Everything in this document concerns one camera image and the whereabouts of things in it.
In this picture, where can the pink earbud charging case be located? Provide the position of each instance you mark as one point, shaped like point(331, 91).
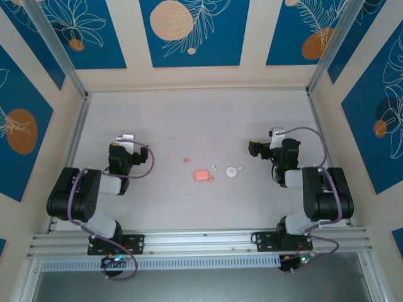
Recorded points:
point(201, 176)

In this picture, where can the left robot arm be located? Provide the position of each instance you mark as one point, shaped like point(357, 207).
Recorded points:
point(63, 195)

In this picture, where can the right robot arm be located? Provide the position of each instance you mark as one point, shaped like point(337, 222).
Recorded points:
point(330, 195)

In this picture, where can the white round case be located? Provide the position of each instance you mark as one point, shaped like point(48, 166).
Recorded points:
point(230, 171)

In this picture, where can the grey metal plate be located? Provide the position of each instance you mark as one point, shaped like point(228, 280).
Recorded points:
point(201, 286)

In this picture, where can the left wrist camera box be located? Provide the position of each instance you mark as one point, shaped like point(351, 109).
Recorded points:
point(126, 138)

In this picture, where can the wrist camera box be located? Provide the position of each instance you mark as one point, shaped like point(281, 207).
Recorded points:
point(126, 138)
point(277, 133)

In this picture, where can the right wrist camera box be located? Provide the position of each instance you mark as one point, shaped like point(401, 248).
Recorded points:
point(277, 133)

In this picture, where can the aluminium side rail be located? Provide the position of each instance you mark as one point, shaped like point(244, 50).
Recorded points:
point(75, 135)
point(318, 126)

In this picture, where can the blue floral wall panel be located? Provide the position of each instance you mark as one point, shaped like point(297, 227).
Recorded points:
point(283, 37)
point(19, 94)
point(104, 47)
point(365, 141)
point(19, 28)
point(362, 37)
point(220, 47)

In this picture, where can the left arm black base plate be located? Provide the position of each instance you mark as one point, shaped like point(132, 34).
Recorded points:
point(135, 243)

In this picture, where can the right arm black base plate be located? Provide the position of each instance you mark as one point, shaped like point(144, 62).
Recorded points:
point(264, 240)

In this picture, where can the aluminium mounting rail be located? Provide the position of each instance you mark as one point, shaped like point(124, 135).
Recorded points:
point(201, 240)

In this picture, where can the aluminium corner post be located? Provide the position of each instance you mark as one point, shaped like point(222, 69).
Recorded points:
point(333, 47)
point(56, 47)

